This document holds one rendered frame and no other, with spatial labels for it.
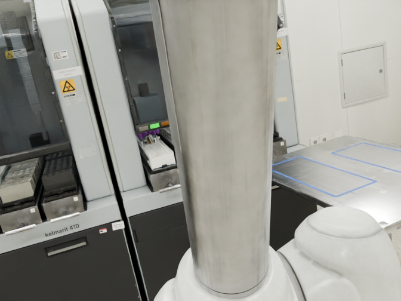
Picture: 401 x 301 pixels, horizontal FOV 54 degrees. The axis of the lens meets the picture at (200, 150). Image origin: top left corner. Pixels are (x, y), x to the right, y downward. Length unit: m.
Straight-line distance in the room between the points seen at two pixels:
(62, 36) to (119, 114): 0.34
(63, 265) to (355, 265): 1.23
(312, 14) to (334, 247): 2.66
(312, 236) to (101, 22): 1.16
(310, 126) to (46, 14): 2.22
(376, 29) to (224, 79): 3.21
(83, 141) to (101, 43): 0.37
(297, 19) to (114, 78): 1.85
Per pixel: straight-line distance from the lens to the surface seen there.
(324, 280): 0.61
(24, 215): 1.56
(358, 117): 3.46
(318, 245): 0.61
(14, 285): 1.68
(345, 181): 1.18
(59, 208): 1.54
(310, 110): 3.18
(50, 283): 1.67
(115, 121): 1.56
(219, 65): 0.30
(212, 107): 0.32
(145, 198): 1.56
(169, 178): 1.55
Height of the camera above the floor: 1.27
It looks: 16 degrees down
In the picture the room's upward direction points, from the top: 10 degrees counter-clockwise
